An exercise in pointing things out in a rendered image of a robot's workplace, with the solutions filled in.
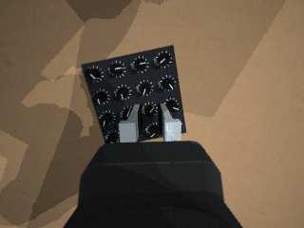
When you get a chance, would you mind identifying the black knob box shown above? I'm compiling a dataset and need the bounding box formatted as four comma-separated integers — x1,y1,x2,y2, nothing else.
81,45,186,143

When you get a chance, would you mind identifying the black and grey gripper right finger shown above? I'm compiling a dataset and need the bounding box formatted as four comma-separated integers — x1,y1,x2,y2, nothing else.
158,104,181,142

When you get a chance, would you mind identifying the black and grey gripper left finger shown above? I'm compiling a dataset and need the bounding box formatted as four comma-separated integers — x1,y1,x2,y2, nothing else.
119,104,143,143

